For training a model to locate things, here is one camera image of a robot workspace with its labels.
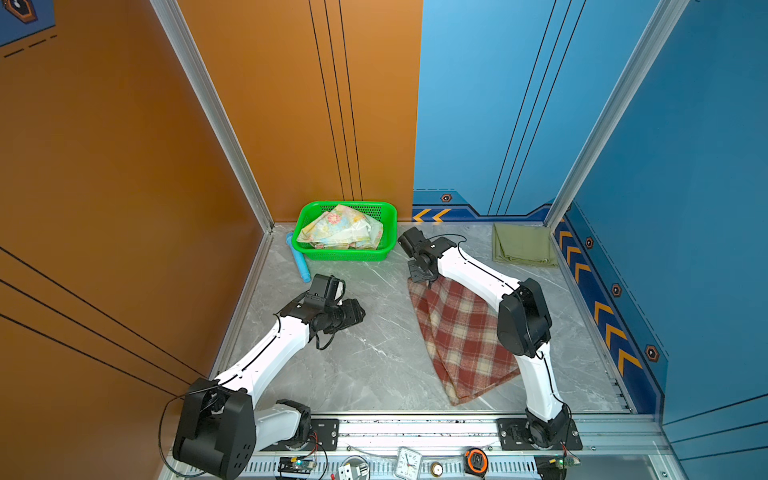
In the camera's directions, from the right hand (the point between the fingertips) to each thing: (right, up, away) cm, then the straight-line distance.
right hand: (421, 272), depth 95 cm
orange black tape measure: (+10, -41, -28) cm, 51 cm away
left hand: (-19, -11, -10) cm, 24 cm away
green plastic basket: (-13, +22, +21) cm, 33 cm away
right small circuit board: (+33, -43, -26) cm, 60 cm away
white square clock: (-5, -42, -27) cm, 50 cm away
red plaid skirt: (+11, -17, -5) cm, 21 cm away
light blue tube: (-43, +4, +12) cm, 44 cm away
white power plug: (-17, -39, -32) cm, 54 cm away
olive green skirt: (+40, +10, +17) cm, 45 cm away
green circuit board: (-32, -44, -24) cm, 60 cm away
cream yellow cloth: (-28, +15, +17) cm, 36 cm away
